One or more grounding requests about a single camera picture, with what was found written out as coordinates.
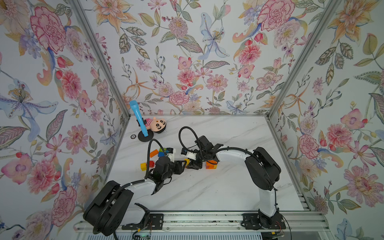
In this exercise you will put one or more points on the blue tube on stand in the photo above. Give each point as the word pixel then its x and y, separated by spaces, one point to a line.
pixel 136 110

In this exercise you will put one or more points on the yellow lego brick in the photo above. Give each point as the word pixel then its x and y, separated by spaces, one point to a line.
pixel 187 162

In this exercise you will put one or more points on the black round stand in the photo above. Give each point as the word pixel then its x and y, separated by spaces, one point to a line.
pixel 145 139

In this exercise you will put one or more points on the plush doll head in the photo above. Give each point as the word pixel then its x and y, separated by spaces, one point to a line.
pixel 155 125

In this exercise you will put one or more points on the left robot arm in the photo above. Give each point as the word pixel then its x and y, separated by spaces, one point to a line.
pixel 117 205

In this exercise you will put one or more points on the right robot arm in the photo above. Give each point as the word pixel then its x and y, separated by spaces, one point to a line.
pixel 263 170

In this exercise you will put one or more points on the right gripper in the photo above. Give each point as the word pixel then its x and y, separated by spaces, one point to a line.
pixel 194 164

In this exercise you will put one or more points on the orange lego plate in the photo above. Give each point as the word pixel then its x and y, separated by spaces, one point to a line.
pixel 210 165
pixel 154 153

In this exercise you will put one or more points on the orange lego plate on table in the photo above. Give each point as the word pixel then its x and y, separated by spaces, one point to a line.
pixel 154 153

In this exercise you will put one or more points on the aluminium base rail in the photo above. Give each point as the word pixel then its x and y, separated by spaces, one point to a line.
pixel 218 225

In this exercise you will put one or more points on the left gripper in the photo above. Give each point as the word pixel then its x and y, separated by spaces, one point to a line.
pixel 178 167

